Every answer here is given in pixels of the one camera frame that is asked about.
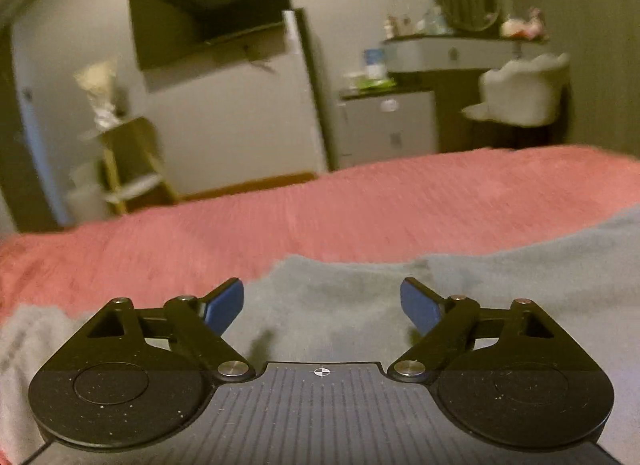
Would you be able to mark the yellow two-tier side table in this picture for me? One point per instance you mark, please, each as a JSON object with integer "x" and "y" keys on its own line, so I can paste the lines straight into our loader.
{"x": 132, "y": 155}

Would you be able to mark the green item on cabinet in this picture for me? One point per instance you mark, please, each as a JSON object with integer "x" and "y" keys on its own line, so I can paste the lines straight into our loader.
{"x": 369, "y": 81}

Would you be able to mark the grey curtain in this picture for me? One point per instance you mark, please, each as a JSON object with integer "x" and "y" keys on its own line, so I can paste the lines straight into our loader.
{"x": 600, "y": 45}

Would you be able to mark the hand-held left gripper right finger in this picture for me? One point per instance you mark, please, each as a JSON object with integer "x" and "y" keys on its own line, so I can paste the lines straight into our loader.
{"x": 420, "y": 306}

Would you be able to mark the white container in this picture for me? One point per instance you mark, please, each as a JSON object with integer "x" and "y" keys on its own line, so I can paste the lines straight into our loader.
{"x": 374, "y": 61}

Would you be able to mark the pink plush toy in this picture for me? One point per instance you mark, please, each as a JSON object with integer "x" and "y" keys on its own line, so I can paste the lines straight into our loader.
{"x": 522, "y": 27}

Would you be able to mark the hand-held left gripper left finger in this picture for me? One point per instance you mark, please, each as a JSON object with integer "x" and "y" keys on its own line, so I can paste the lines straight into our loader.
{"x": 224, "y": 306}

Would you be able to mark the wall-mounted television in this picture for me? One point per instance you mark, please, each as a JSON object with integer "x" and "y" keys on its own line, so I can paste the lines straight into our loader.
{"x": 210, "y": 0}

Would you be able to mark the pink ribbed bed blanket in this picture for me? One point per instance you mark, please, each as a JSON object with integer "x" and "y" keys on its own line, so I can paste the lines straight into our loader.
{"x": 300, "y": 215}

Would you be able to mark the wrapped flower bouquet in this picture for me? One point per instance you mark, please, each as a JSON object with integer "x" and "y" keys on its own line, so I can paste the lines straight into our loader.
{"x": 100, "y": 90}

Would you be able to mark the white shell-back chair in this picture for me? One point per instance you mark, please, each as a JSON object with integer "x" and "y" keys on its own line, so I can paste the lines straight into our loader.
{"x": 520, "y": 90}

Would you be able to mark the grey drawer cabinet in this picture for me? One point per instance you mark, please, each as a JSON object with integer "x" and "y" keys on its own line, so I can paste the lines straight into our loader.
{"x": 390, "y": 130}

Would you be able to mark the grey vanity desk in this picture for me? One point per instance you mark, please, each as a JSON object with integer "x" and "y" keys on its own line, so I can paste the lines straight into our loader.
{"x": 440, "y": 52}

